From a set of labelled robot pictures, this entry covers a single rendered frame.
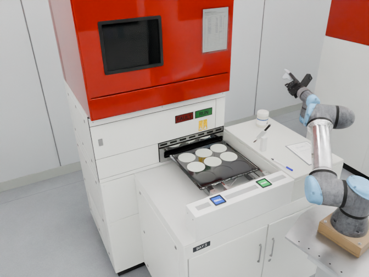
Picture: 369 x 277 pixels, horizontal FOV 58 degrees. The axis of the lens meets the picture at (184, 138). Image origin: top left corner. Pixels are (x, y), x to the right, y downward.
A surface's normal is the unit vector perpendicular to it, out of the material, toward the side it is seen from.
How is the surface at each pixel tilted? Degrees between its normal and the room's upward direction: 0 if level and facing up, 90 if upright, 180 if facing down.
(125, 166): 90
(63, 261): 0
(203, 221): 90
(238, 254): 90
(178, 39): 90
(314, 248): 0
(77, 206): 0
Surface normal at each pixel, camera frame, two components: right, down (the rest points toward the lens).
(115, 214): 0.46, 0.43
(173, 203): -0.02, -0.87
